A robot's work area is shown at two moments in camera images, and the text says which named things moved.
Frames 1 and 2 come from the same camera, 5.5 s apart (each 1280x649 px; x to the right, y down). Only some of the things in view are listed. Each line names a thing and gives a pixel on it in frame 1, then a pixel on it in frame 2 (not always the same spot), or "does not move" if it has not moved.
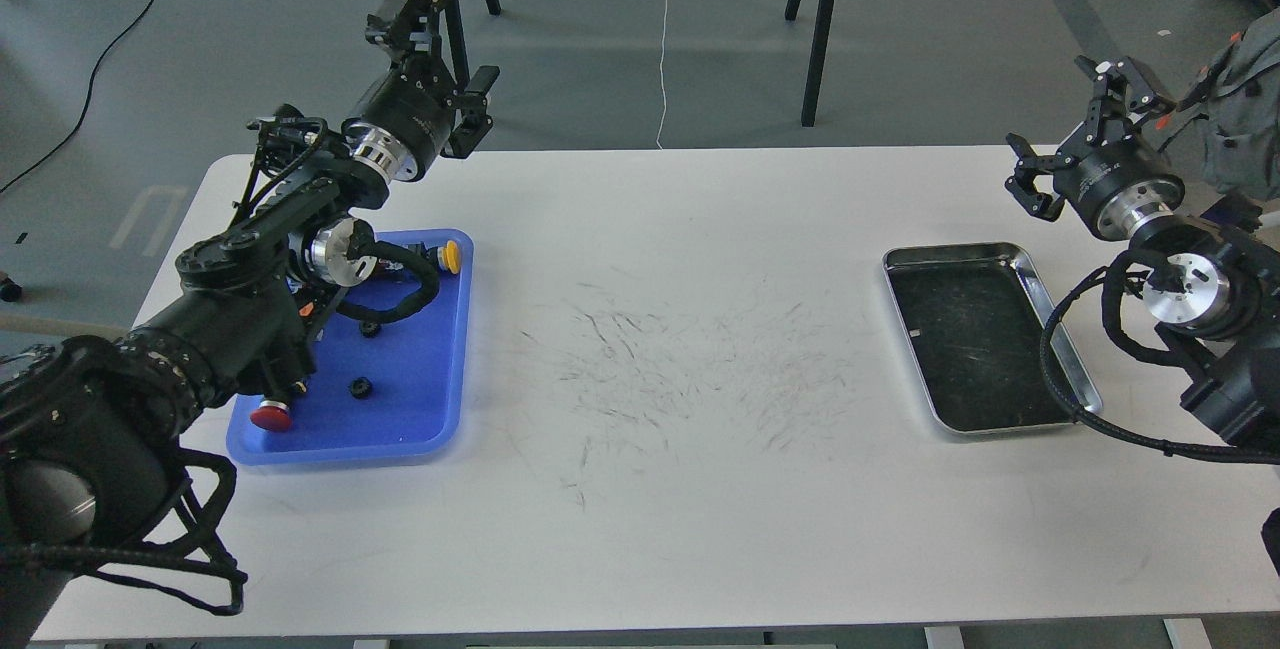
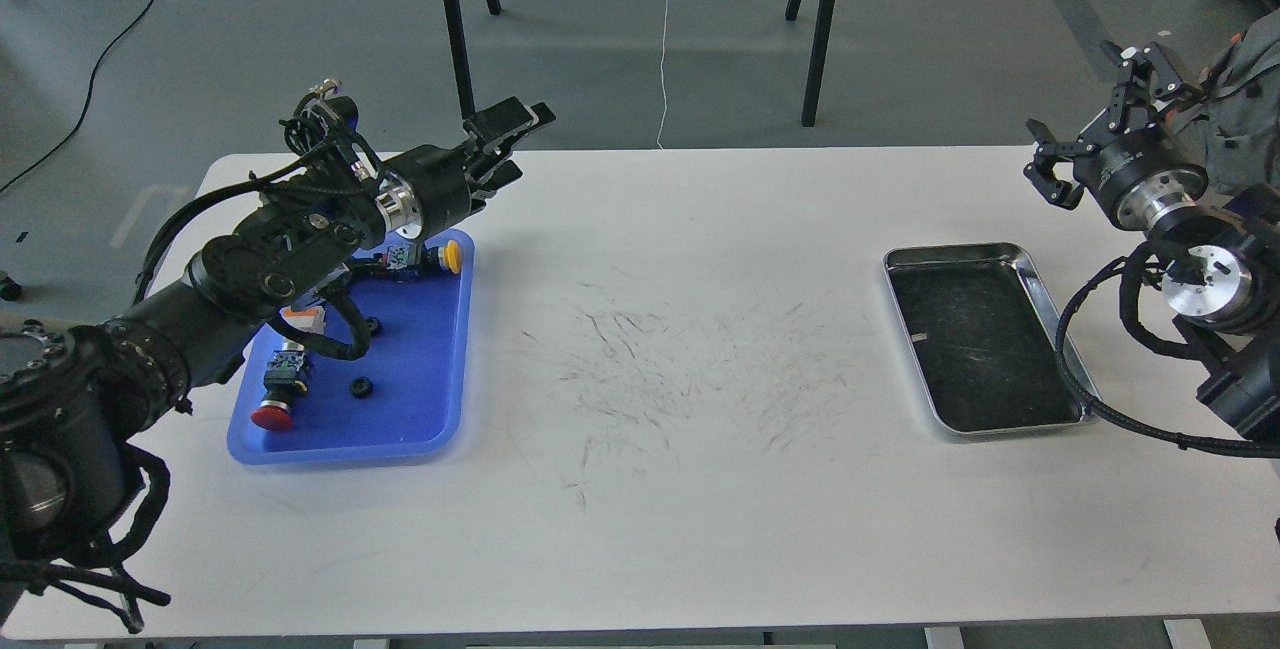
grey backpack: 1240,137 does not move
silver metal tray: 971,320 does not move
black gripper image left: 407,121 → 427,189
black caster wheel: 10,291 does not move
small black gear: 361,387 does not move
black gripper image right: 1122,185 → 1144,177
